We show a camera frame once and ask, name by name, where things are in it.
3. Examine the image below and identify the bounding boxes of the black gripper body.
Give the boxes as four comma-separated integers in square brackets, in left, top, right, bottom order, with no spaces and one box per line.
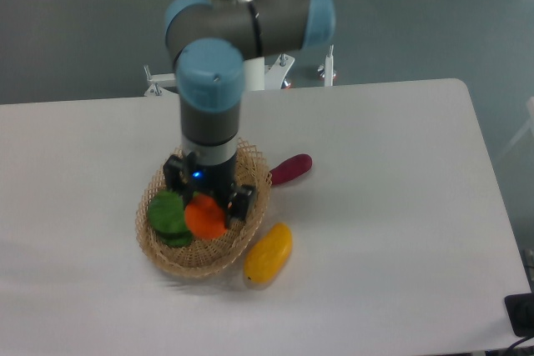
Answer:
[182,152,236,209]

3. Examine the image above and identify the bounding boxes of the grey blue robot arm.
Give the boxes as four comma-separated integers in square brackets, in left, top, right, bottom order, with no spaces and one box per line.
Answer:
[164,0,335,225]

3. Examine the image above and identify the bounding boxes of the orange fruit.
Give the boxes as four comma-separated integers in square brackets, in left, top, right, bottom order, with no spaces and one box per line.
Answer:
[184,194,227,240]

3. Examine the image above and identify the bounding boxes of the white object right edge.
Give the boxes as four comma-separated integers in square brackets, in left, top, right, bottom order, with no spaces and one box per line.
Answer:
[496,97,534,160]

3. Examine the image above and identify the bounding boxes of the woven wicker basket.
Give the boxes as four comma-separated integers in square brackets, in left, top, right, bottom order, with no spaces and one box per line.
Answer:
[135,138,271,278]

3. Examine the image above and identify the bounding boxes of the black device at edge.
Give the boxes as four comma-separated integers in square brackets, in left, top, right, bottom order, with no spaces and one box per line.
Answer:
[504,293,533,337]

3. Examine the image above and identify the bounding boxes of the yellow mango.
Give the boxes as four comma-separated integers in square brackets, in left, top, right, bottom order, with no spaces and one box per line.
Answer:
[244,223,293,284]

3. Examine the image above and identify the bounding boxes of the purple sweet potato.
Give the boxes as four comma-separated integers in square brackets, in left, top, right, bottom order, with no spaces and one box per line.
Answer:
[270,153,313,186]

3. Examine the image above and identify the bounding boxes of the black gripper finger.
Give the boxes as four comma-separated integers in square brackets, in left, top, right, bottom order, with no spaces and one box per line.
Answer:
[225,184,257,228]
[163,153,196,193]

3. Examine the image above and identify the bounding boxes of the green bok choy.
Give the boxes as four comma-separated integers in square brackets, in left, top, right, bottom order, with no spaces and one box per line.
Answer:
[147,189,196,248]

